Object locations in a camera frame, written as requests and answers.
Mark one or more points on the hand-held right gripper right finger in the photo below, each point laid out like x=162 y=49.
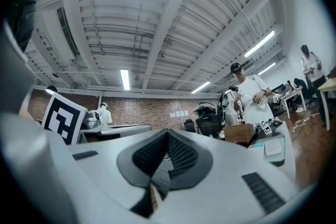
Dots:
x=223 y=191

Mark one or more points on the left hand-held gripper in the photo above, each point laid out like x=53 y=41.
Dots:
x=63 y=120

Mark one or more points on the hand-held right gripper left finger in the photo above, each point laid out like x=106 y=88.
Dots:
x=105 y=178

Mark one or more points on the grey backpack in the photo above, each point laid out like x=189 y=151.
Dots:
x=160 y=181

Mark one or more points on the ceiling strip light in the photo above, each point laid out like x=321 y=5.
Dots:
x=200 y=87
x=125 y=80
x=259 y=44
x=266 y=68

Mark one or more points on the wooden box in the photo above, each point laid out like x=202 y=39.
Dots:
x=237 y=133

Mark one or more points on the teal tray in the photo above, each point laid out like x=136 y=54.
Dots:
x=275 y=160

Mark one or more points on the black office chair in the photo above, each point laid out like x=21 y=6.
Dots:
x=190 y=126
x=208 y=126

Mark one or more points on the white flat lidded box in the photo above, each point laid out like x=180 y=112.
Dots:
x=273 y=147

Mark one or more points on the spare grey gripper device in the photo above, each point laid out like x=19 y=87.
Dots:
x=267 y=126

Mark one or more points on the dark bundle on chair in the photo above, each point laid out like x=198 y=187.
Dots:
x=206 y=108

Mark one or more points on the round ceiling lamp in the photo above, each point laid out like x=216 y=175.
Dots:
x=51 y=89

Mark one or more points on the small white desk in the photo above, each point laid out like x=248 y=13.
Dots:
x=292 y=98

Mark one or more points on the white ceiling air conditioner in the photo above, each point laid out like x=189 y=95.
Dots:
x=57 y=34

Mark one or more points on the light wooden desk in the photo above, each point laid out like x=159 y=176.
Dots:
x=326 y=91

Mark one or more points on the person's black shirt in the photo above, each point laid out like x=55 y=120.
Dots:
x=21 y=8

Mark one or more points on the white papers on wall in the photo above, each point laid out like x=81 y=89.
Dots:
x=179 y=113

